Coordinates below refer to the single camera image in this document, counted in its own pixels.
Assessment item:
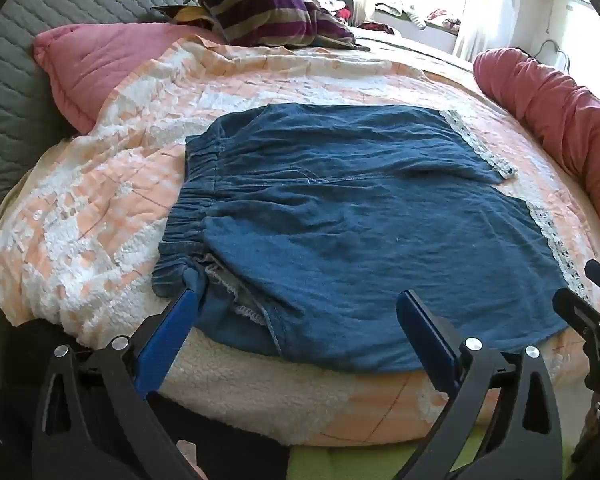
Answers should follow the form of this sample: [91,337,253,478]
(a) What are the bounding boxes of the pile of colourful clothes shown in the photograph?
[265,0,396,36]

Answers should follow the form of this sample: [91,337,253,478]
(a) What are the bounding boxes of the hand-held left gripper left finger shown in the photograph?
[32,272,211,480]

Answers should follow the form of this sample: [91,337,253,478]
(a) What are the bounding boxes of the red bolster pillow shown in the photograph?
[472,47,600,261]

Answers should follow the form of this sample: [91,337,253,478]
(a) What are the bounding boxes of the peach and white blanket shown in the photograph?
[0,37,600,448]

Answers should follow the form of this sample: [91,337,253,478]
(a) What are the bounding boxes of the grey wall cable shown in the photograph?
[532,37,568,68]

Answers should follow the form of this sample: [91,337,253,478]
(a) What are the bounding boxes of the white curtain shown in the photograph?
[452,0,531,61]

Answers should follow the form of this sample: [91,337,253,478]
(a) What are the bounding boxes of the blue denim pants lace trim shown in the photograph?
[151,102,588,375]

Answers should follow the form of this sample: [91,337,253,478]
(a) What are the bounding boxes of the pink pillow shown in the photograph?
[32,24,231,135]

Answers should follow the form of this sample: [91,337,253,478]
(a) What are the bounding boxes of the purple striped cloth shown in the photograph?
[150,0,371,52]

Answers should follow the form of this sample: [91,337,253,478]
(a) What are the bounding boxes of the green cloth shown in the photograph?
[285,430,486,480]

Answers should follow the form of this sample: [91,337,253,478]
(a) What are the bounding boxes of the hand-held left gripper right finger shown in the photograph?
[396,289,566,480]

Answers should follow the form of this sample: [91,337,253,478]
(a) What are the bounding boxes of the grey quilted headboard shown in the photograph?
[0,0,261,261]

